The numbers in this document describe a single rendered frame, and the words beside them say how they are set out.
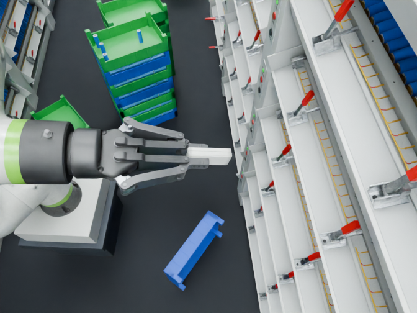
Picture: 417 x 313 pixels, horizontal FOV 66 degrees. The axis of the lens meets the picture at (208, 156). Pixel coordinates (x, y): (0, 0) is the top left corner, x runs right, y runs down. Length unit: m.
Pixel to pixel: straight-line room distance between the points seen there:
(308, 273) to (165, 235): 0.89
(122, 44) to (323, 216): 1.21
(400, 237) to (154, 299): 1.20
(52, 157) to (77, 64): 1.85
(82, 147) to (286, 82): 0.50
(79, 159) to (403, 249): 0.42
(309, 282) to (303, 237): 0.10
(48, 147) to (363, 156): 0.42
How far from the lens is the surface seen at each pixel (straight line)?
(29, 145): 0.47
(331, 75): 0.55
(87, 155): 0.47
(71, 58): 2.35
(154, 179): 0.47
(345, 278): 0.61
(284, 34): 0.76
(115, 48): 1.56
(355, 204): 0.62
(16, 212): 1.10
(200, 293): 1.48
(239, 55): 1.43
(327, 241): 0.62
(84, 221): 1.24
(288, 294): 0.99
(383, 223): 0.44
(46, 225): 1.29
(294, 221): 0.83
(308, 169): 0.67
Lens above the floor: 1.47
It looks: 60 degrees down
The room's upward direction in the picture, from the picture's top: straight up
